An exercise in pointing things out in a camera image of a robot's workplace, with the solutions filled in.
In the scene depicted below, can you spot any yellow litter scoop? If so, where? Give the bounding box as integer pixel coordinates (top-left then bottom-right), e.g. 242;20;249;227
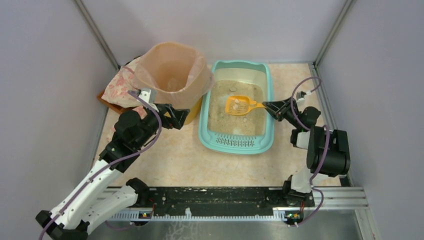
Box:
224;95;265;116

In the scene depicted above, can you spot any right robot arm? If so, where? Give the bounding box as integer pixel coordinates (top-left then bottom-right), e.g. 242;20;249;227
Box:
263;97;351;206

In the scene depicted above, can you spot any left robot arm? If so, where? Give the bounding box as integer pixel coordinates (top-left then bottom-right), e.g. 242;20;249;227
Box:
35;104;190;240

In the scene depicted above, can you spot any cat litter sand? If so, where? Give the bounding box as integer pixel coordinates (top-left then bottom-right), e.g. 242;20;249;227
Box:
207;80;266;136

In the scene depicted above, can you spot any teal litter box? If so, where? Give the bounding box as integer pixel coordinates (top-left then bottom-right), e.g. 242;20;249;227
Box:
198;60;275;155

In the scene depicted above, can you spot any yellow trash bin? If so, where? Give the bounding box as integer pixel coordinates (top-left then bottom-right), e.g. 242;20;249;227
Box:
182;97;203;126

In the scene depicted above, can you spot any orange plastic bin liner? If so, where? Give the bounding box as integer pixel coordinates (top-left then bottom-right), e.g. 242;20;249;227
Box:
134;42;215;109

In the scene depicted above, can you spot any pink patterned cloth bag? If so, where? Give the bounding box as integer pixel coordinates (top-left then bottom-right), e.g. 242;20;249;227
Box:
102;56;147;119

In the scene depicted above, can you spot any brown wooden tray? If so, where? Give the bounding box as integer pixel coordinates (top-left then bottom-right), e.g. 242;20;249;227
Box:
96;90;131;114

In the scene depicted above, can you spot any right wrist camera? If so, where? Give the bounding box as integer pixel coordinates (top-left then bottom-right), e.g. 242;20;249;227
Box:
295;91;312;105

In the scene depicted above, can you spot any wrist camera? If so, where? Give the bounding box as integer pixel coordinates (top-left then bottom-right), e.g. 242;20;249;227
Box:
295;91;312;105
138;87;157;104

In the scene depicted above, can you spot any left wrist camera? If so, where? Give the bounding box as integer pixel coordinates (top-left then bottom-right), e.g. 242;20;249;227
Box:
138;87;157;104

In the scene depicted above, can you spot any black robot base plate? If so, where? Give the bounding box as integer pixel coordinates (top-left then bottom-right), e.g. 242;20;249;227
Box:
134;186;315;217

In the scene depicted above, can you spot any aluminium frame rail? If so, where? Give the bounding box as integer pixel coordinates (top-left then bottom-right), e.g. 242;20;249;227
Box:
67;187;369;223

